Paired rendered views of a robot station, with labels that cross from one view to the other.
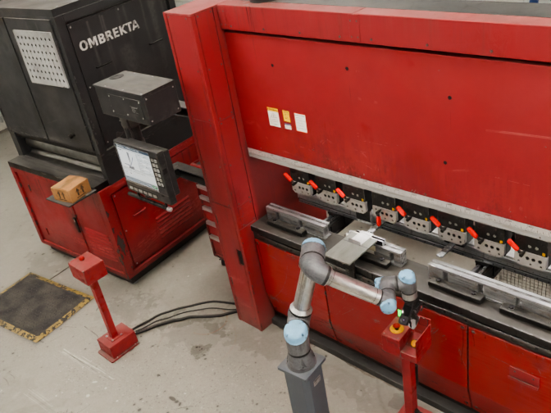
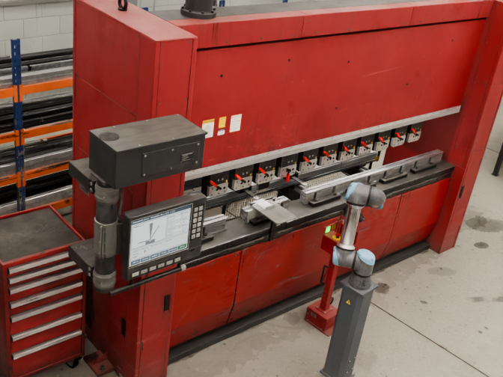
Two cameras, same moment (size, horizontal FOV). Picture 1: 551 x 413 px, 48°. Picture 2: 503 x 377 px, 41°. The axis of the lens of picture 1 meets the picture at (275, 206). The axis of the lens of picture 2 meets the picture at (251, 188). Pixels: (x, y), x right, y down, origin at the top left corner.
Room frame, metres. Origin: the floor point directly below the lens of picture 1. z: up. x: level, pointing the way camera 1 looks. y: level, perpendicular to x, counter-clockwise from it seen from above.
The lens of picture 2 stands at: (3.22, 3.60, 3.25)
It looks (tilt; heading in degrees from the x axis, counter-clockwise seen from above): 28 degrees down; 268
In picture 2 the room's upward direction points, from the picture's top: 8 degrees clockwise
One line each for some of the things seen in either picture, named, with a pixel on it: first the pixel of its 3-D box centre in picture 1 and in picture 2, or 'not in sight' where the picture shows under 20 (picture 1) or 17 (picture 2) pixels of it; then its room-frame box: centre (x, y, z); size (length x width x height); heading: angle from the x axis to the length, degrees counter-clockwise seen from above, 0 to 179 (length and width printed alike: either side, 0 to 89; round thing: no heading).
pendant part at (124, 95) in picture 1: (150, 146); (144, 209); (3.62, 0.70, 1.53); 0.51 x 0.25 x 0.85; 42
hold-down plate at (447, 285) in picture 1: (455, 289); (325, 199); (2.50, -0.84, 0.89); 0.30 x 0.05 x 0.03; 41
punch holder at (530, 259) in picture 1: (534, 247); (362, 143); (2.26, -1.13, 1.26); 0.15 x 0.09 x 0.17; 41
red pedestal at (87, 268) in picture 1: (102, 305); not in sight; (3.59, 1.34, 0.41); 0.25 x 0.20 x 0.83; 131
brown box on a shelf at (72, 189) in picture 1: (69, 188); not in sight; (4.25, 1.50, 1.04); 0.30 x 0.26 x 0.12; 47
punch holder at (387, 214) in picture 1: (388, 204); (284, 163); (2.86, -0.60, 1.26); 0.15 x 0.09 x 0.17; 41
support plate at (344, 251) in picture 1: (350, 247); (274, 212); (2.90, -0.38, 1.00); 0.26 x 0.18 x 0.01; 131
